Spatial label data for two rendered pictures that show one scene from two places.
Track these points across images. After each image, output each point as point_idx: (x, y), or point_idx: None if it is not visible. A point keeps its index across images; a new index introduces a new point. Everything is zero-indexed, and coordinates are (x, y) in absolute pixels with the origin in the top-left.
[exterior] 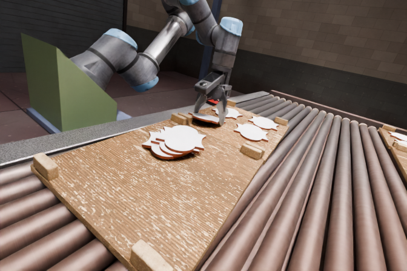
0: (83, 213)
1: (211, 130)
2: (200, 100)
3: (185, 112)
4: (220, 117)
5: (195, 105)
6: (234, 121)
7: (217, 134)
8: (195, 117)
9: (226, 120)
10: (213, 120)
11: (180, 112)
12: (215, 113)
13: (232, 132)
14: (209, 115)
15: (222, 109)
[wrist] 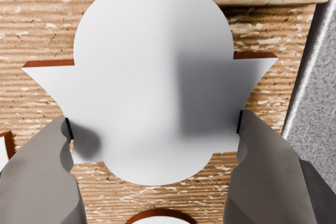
0: None
1: (69, 28)
2: (268, 182)
3: (309, 142)
4: (44, 136)
5: (277, 138)
6: (89, 216)
7: (15, 20)
8: None
9: (116, 200)
10: (81, 89)
11: (330, 128)
12: (187, 219)
13: (8, 123)
14: (180, 166)
15: (4, 189)
